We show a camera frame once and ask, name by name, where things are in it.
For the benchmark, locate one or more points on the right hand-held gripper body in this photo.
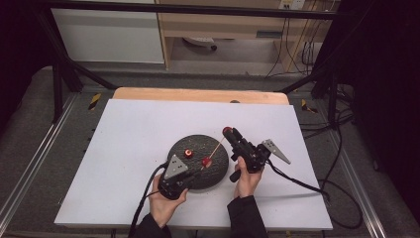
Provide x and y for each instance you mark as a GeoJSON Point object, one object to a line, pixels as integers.
{"type": "Point", "coordinates": [254, 155]}

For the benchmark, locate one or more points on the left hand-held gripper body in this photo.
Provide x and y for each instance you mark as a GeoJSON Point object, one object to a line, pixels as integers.
{"type": "Point", "coordinates": [173, 183]}

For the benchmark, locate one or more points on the red cored hawthorn berry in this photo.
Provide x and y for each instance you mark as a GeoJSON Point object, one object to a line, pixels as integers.
{"type": "Point", "coordinates": [188, 152]}
{"type": "Point", "coordinates": [227, 130]}
{"type": "Point", "coordinates": [206, 162]}

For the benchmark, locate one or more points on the round black plate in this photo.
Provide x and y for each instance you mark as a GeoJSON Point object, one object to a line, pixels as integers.
{"type": "Point", "coordinates": [211, 177]}

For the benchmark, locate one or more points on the thin wooden skewer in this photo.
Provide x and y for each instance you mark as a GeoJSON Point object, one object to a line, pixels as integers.
{"type": "Point", "coordinates": [215, 150]}

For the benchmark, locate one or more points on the person's left hand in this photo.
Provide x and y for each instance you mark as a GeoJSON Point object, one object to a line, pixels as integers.
{"type": "Point", "coordinates": [165, 206]}

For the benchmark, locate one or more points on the person's right hand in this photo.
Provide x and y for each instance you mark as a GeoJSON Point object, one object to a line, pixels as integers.
{"type": "Point", "coordinates": [247, 181]}

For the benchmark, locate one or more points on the wooden table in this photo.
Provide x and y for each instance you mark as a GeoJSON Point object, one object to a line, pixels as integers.
{"type": "Point", "coordinates": [198, 95]}

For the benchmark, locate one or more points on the yellow black tape strip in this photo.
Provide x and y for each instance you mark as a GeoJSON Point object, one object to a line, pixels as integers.
{"type": "Point", "coordinates": [307, 106]}
{"type": "Point", "coordinates": [94, 101]}

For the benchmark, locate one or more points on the white chair base with caster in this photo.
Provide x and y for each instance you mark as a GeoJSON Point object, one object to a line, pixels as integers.
{"type": "Point", "coordinates": [199, 41]}

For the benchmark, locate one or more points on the light wooden desk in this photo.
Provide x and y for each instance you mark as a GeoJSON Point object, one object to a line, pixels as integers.
{"type": "Point", "coordinates": [214, 26]}

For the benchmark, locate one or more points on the white power strip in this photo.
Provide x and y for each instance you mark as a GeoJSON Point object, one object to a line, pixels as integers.
{"type": "Point", "coordinates": [292, 4]}

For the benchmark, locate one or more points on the white cabinet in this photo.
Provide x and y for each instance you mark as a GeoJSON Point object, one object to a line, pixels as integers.
{"type": "Point", "coordinates": [105, 36]}

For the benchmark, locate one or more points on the aluminium floor rail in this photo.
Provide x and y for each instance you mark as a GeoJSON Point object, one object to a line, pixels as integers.
{"type": "Point", "coordinates": [358, 185]}
{"type": "Point", "coordinates": [36, 152]}

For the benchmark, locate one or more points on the black metal frame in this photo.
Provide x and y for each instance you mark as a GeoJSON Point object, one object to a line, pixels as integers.
{"type": "Point", "coordinates": [198, 9]}

